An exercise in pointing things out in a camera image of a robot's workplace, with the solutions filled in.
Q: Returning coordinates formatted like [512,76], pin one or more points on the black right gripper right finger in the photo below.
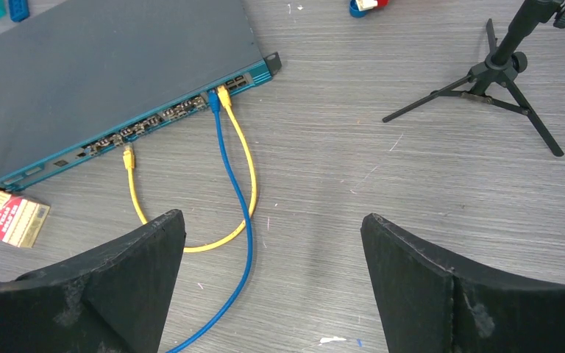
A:
[431,299]

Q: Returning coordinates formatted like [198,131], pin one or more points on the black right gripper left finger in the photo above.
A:
[112,298]

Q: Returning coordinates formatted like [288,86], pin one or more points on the dark network switch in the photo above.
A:
[85,77]

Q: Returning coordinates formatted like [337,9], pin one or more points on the red and gold card box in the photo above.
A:
[21,219]

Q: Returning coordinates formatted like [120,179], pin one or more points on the black microphone tripod stand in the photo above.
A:
[502,66]

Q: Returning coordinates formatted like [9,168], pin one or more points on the red white blue toy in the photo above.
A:
[360,8]

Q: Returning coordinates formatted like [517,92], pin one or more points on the blue plastic block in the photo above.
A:
[19,10]

